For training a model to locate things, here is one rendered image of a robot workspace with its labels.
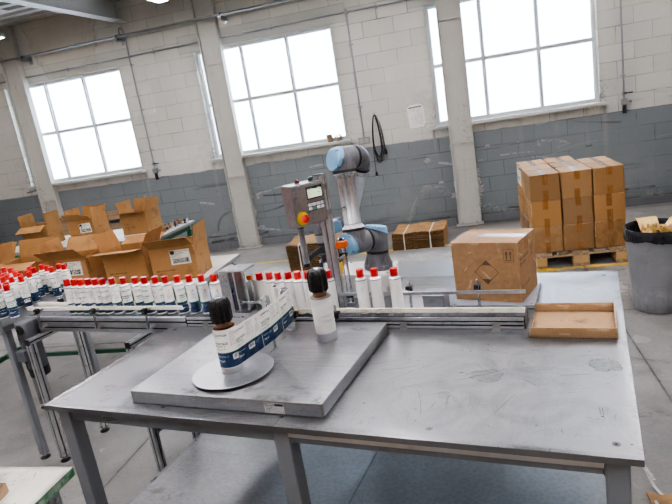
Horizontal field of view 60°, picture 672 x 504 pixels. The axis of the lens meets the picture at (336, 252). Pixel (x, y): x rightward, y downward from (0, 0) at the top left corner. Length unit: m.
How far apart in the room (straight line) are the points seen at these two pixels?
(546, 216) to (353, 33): 3.71
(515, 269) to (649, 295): 2.25
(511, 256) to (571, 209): 3.29
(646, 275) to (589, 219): 1.35
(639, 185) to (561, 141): 1.11
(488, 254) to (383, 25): 5.71
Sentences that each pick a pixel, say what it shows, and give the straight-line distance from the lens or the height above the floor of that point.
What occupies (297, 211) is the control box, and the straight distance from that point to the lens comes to 2.57.
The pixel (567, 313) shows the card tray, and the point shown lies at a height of 0.83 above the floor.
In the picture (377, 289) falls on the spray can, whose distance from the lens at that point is 2.51.
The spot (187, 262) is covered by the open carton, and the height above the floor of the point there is 0.90.
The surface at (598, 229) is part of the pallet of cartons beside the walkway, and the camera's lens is 5.89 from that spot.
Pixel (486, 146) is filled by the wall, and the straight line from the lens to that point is 7.90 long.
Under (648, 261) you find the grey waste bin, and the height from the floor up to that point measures 0.40.
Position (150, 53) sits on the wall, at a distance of 9.03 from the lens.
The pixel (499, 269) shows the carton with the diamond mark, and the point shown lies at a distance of 2.58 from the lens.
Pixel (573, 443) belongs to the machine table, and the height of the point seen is 0.83.
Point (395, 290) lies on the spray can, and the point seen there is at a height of 0.99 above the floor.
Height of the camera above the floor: 1.77
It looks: 14 degrees down
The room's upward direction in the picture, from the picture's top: 9 degrees counter-clockwise
